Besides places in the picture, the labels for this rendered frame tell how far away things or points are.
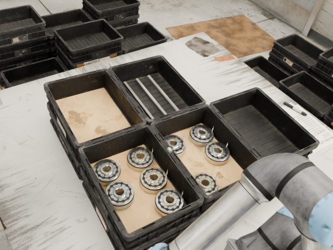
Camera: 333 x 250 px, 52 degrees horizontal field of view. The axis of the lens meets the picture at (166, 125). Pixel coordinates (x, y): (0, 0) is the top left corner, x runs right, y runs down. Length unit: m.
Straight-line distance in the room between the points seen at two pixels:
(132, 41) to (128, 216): 1.88
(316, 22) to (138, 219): 3.56
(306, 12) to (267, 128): 2.88
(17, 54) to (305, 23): 3.15
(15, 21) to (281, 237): 2.40
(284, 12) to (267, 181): 3.85
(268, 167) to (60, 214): 0.85
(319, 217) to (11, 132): 1.34
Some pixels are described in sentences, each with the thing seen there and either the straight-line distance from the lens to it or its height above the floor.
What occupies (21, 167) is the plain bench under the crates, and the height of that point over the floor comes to 0.70.
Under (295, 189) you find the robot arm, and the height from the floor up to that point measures 1.32.
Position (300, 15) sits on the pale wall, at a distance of 4.45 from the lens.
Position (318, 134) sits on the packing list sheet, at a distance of 1.96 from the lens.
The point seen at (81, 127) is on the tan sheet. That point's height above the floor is 0.83.
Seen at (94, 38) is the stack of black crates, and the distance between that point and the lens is 2.68.
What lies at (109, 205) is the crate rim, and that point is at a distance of 1.14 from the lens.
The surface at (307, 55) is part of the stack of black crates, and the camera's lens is 3.26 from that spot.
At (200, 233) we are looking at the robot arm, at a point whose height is 1.15.
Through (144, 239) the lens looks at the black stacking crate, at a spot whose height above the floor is 0.84.
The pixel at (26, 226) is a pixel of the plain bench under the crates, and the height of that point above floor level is 0.70.
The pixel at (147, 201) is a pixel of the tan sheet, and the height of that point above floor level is 0.83.
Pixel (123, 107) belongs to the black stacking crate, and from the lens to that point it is 1.54.
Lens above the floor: 1.90
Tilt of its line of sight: 45 degrees down
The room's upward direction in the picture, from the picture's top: 10 degrees clockwise
